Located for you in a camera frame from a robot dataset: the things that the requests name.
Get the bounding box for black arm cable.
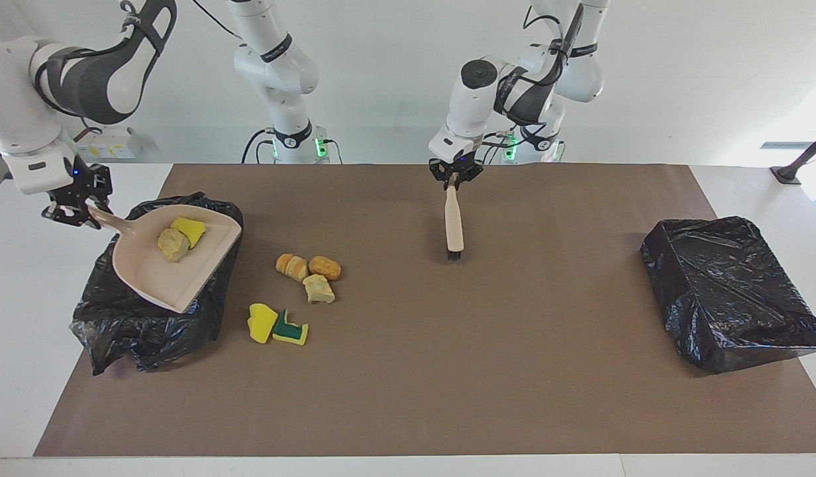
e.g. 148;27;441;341
30;0;229;143
481;0;584;163

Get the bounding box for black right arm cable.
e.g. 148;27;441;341
30;0;229;143

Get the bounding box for beige plastic dustpan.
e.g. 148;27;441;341
87;204;242;314

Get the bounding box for beige hand brush black bristles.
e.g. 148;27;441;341
444;182;465;260

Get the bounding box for pale lumpy bread piece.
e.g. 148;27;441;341
158;227;191;262

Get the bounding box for black stand foot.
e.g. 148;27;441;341
770;128;816;185

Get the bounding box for crumpled black trash bag bin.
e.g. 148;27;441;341
69;192;244;377

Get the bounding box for large yellow sponge piece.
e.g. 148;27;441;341
248;303;280;344

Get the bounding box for pale torn bread piece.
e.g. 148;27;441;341
302;274;336;305

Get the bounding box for black base cable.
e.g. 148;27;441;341
241;128;276;164

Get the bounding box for small yellow sponge wedge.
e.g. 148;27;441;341
171;217;207;250

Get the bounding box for white wall power strip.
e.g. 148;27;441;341
77;127;142;160

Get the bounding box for brown table mat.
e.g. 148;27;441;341
34;164;816;458

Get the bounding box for golden brown bun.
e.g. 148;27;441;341
308;256;342;281

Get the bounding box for orange striped bread roll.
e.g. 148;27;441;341
276;253;309;283

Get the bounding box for green-topped yellow sponge piece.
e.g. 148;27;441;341
273;308;309;346

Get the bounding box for smooth black trash bag bin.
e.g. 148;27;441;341
640;216;816;375

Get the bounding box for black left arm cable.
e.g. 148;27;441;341
481;0;584;163

